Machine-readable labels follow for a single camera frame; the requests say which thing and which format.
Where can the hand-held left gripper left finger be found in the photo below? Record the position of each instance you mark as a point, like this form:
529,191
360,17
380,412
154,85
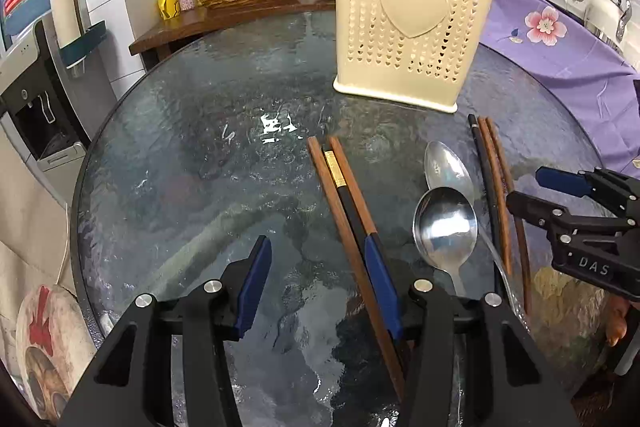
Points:
255,287

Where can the round cartoon print cushion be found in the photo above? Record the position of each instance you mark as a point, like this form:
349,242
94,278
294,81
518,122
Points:
50,347

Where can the purple floral cloth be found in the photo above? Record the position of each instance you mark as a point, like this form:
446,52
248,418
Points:
565,67

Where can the plain black chopstick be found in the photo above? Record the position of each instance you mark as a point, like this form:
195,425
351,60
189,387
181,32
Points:
485,167

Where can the black chopstick with gold band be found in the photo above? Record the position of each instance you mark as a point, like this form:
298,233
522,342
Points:
350,202

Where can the white paper cup stack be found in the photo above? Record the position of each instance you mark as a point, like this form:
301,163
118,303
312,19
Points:
65,14

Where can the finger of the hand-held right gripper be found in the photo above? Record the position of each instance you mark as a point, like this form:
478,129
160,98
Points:
530,207
560,181

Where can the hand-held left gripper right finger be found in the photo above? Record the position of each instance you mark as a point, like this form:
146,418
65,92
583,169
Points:
382,287

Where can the large steel spoon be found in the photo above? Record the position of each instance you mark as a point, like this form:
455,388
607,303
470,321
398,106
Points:
442,227

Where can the dark wooden vanity counter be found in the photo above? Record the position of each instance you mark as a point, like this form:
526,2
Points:
200,24

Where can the white electric kettle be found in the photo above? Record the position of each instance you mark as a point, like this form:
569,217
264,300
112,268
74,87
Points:
602,14

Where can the beige cloth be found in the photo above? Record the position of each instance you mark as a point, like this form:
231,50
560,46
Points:
25,232

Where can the brown wooden chopstick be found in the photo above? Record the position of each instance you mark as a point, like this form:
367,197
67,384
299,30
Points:
522,257
330,197
350,177
495,177

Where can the grey water dispenser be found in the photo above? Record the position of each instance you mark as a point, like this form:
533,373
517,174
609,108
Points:
20,72

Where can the cream perforated utensil holder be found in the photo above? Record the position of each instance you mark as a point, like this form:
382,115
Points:
415,57

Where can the yellow cup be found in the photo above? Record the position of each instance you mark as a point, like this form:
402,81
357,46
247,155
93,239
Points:
167,7

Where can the small steel spoon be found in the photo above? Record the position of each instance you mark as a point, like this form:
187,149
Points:
445,167

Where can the teal cup holder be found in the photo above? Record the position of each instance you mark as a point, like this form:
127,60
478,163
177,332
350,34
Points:
85,44

